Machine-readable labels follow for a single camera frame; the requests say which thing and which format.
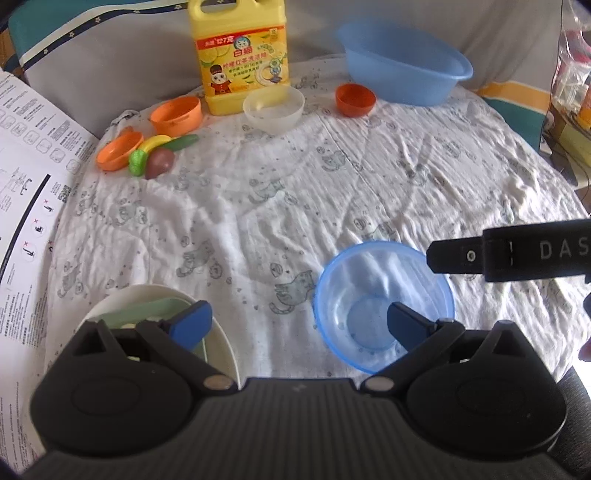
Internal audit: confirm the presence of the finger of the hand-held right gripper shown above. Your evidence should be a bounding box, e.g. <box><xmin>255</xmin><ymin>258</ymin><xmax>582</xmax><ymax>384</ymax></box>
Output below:
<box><xmin>427</xmin><ymin>233</ymin><xmax>486</xmax><ymax>277</ymax></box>

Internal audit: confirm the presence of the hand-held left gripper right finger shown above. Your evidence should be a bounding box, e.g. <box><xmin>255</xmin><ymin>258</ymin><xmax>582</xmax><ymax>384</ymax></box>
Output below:
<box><xmin>360</xmin><ymin>301</ymin><xmax>532</xmax><ymax>396</ymax></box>

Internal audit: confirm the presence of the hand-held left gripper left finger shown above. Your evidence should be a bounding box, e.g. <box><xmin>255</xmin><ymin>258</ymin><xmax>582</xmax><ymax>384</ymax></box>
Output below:
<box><xmin>69</xmin><ymin>300</ymin><xmax>238</xmax><ymax>396</ymax></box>

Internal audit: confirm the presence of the white round plate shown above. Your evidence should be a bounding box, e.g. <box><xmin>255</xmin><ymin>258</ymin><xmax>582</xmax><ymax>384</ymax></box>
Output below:
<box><xmin>76</xmin><ymin>284</ymin><xmax>241</xmax><ymax>389</ymax></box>

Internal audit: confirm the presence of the green rectangular plate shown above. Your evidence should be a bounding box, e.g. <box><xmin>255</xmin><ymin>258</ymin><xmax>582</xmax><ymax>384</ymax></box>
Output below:
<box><xmin>96</xmin><ymin>298</ymin><xmax>209</xmax><ymax>366</ymax></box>

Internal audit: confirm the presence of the clear blue plastic bowl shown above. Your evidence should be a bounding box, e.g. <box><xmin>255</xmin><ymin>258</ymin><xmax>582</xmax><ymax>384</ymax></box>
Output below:
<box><xmin>314</xmin><ymin>242</ymin><xmax>455</xmax><ymax>376</ymax></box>

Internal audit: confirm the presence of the teal yellow striped cloth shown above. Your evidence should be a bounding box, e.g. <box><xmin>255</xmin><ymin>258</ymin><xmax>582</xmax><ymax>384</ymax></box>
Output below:
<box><xmin>478</xmin><ymin>79</ymin><xmax>556</xmax><ymax>153</ymax></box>

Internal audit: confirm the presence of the white printed blanket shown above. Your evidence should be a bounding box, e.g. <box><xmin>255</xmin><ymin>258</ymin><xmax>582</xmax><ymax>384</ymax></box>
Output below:
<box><xmin>44</xmin><ymin>58</ymin><xmax>591</xmax><ymax>384</ymax></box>

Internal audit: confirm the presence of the light green toy vegetable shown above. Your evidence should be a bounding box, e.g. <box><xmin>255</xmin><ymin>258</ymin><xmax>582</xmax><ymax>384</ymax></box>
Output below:
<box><xmin>128</xmin><ymin>148</ymin><xmax>149</xmax><ymax>176</ymax></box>

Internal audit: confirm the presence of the dark green toy cucumber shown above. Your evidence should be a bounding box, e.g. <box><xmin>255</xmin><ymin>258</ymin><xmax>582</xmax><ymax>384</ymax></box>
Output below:
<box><xmin>161</xmin><ymin>134</ymin><xmax>200</xmax><ymax>152</ymax></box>

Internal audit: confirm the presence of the yellow toy banana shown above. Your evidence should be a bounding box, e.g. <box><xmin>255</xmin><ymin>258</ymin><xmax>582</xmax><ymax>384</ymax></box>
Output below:
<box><xmin>139</xmin><ymin>135</ymin><xmax>172</xmax><ymax>153</ymax></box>

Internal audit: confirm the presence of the small orange bowl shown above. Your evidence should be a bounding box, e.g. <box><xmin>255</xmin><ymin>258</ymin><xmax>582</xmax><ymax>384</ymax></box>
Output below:
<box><xmin>335</xmin><ymin>83</ymin><xmax>376</xmax><ymax>117</ymax></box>

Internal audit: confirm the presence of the flat orange dish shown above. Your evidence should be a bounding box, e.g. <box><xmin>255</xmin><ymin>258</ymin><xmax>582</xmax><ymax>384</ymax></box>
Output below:
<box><xmin>96</xmin><ymin>130</ymin><xmax>145</xmax><ymax>171</ymax></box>

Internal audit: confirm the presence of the clear plastic bag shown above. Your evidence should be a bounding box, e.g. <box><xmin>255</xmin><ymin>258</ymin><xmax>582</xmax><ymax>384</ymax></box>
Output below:
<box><xmin>550</xmin><ymin>0</ymin><xmax>591</xmax><ymax>132</ymax></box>

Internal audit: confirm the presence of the large blue plastic basin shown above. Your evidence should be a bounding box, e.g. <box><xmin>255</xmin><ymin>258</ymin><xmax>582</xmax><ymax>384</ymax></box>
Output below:
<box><xmin>336</xmin><ymin>22</ymin><xmax>474</xmax><ymax>107</ymax></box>

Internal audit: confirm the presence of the white instruction sheet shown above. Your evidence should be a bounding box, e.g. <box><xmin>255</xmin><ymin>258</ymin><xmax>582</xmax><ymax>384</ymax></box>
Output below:
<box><xmin>0</xmin><ymin>69</ymin><xmax>100</xmax><ymax>472</ymax></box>

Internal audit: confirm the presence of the orange toy pot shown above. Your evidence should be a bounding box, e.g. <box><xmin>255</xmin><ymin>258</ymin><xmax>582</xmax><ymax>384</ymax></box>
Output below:
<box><xmin>150</xmin><ymin>96</ymin><xmax>203</xmax><ymax>138</ymax></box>

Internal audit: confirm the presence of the translucent white plastic bowl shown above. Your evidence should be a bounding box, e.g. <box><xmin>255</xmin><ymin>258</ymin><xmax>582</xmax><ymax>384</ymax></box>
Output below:
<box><xmin>243</xmin><ymin>86</ymin><xmax>305</xmax><ymax>136</ymax></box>

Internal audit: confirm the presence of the yellow detergent jug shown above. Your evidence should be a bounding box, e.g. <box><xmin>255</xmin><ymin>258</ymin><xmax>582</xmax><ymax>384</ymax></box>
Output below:
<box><xmin>188</xmin><ymin>0</ymin><xmax>291</xmax><ymax>116</ymax></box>

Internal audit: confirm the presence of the grey teal starred bedding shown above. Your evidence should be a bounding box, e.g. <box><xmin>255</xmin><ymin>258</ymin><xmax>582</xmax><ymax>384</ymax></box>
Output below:
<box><xmin>9</xmin><ymin>0</ymin><xmax>573</xmax><ymax>139</ymax></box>

